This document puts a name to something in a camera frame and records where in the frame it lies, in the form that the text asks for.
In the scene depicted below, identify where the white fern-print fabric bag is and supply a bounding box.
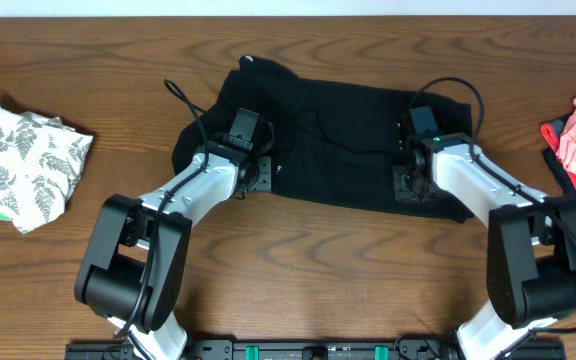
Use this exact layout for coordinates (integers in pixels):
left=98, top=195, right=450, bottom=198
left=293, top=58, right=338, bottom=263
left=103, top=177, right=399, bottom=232
left=0, top=105, right=93, bottom=234

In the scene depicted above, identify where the black t-shirt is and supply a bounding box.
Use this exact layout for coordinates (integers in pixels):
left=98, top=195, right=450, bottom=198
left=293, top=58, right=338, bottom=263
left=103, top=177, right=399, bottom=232
left=171, top=54, right=474, bottom=224

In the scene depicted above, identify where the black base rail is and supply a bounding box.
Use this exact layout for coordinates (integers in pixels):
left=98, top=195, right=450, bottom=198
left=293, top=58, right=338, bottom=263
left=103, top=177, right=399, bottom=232
left=65, top=334, right=567, bottom=360

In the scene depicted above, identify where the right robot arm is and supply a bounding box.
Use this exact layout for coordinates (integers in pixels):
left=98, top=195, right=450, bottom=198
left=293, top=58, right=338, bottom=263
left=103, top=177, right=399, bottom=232
left=403, top=133, right=576, bottom=359

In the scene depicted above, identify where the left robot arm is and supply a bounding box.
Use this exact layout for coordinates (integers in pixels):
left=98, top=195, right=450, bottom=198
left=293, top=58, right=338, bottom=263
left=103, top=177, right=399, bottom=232
left=74, top=143, right=272, bottom=359

